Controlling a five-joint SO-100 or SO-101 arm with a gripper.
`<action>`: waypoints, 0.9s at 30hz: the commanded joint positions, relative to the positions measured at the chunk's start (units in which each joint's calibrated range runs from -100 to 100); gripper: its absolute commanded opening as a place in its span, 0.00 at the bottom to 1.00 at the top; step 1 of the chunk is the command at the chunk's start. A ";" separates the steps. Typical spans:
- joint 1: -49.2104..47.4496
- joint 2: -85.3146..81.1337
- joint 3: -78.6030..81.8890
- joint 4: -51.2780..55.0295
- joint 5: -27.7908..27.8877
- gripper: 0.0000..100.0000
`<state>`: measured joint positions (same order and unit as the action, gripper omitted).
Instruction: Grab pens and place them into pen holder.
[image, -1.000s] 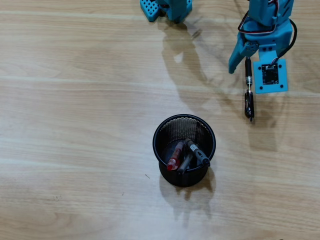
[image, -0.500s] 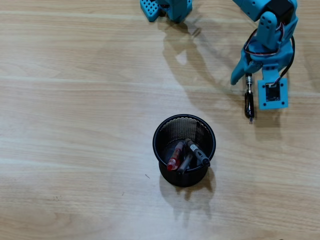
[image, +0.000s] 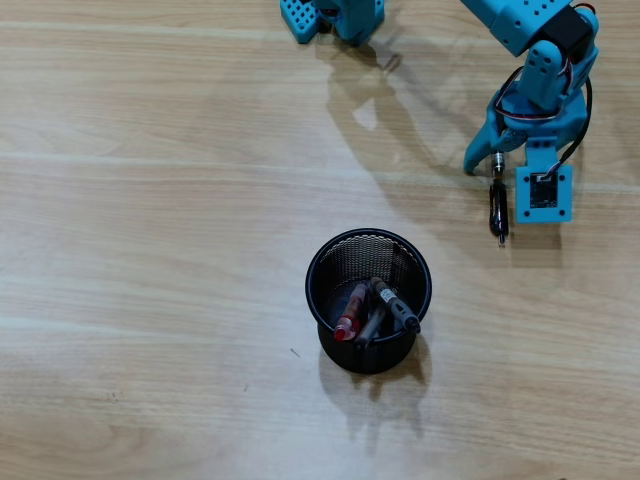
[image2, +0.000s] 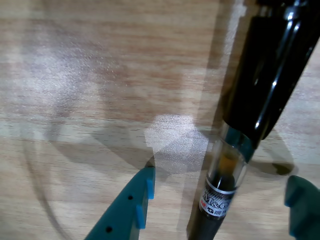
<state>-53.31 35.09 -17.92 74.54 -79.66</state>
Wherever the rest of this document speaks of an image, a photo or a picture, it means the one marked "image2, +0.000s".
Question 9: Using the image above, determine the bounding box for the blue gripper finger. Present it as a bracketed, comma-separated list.
[283, 174, 320, 240]
[83, 166, 156, 240]

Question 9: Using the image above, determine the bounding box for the glossy black gel pen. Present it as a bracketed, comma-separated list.
[186, 0, 320, 240]

